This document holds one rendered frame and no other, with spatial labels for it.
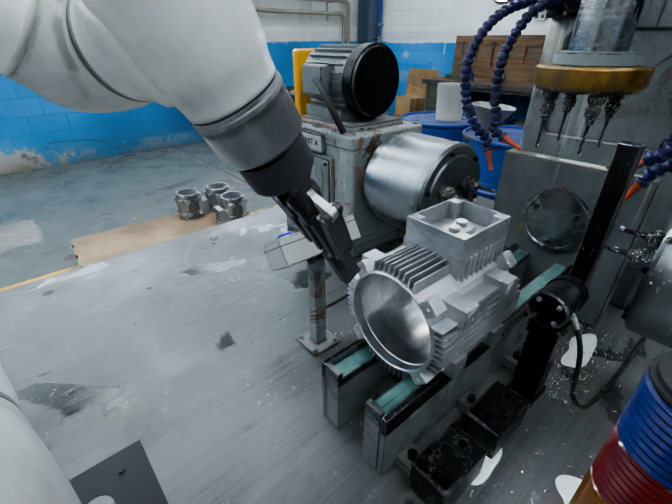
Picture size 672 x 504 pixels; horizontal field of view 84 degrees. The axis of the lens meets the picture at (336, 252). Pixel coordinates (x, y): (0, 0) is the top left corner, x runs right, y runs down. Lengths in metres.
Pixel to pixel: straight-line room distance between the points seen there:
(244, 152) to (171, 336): 0.64
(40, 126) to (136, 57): 5.52
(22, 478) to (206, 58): 0.30
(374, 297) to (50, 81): 0.49
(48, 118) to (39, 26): 5.43
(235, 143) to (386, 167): 0.64
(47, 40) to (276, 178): 0.21
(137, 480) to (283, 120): 0.46
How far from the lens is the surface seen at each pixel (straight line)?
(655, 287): 0.73
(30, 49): 0.41
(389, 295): 0.65
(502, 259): 0.62
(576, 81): 0.77
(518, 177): 0.99
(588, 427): 0.82
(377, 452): 0.62
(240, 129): 0.33
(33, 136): 5.85
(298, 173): 0.37
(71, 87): 0.42
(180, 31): 0.30
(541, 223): 0.99
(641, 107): 1.03
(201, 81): 0.31
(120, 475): 0.59
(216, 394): 0.77
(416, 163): 0.90
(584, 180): 0.94
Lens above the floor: 1.37
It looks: 30 degrees down
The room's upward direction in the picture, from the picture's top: straight up
